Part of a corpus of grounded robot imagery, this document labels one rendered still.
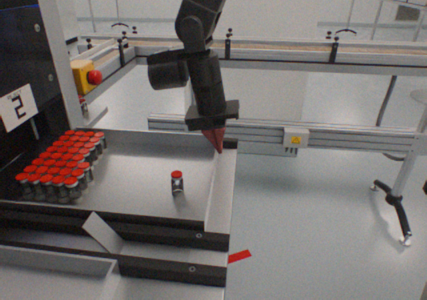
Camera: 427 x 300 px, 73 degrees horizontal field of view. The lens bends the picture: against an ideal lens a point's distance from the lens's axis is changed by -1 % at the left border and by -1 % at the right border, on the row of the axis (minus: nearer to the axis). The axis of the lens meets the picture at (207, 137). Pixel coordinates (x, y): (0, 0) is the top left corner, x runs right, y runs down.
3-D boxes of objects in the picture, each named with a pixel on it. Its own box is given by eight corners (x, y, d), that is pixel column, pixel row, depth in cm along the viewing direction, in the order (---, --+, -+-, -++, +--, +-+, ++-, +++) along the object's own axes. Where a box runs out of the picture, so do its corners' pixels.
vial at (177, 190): (170, 197, 52) (169, 178, 50) (173, 189, 54) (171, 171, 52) (183, 198, 52) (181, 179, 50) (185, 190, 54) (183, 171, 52)
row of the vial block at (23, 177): (20, 199, 51) (11, 179, 49) (72, 147, 67) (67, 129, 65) (31, 201, 51) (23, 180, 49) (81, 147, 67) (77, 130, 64)
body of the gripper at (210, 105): (191, 113, 61) (183, 79, 57) (239, 107, 59) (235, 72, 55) (185, 128, 55) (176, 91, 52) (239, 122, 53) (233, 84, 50)
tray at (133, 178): (3, 217, 48) (-6, 201, 46) (79, 139, 71) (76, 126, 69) (204, 237, 45) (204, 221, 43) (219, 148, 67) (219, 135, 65)
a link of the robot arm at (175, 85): (198, 14, 44) (209, 11, 51) (129, 27, 47) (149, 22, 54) (211, 90, 49) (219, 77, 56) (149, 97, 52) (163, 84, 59)
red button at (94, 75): (84, 87, 75) (81, 72, 73) (91, 82, 78) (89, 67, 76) (98, 87, 74) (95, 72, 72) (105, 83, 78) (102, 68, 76)
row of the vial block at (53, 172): (43, 202, 51) (36, 181, 49) (91, 148, 66) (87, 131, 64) (55, 203, 51) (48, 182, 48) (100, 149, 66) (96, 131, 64)
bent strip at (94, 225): (90, 255, 42) (81, 227, 39) (99, 239, 44) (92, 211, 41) (186, 269, 40) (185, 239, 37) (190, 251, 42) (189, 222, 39)
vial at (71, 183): (67, 204, 51) (61, 183, 48) (74, 195, 52) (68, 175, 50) (79, 205, 50) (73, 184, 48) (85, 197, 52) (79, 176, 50)
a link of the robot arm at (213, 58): (213, 51, 48) (218, 43, 52) (174, 57, 49) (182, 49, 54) (220, 91, 51) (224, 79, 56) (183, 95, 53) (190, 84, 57)
